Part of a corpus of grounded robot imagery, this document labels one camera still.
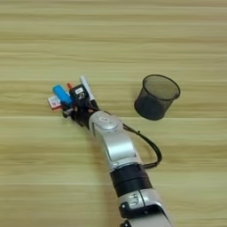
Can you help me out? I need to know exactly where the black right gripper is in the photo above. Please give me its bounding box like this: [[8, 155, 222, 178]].
[[60, 101, 100, 130]]

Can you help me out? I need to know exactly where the red and white small box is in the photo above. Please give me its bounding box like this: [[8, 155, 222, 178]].
[[47, 95, 63, 111]]

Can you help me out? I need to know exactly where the blue eraser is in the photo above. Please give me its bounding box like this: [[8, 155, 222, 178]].
[[52, 84, 74, 107]]

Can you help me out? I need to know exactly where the grey marker pen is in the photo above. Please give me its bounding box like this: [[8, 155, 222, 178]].
[[79, 75, 99, 109]]

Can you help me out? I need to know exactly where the black mesh pen cup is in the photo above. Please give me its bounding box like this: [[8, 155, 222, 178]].
[[134, 74, 181, 121]]

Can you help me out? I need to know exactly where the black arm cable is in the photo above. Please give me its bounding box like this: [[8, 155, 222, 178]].
[[122, 123, 163, 169]]

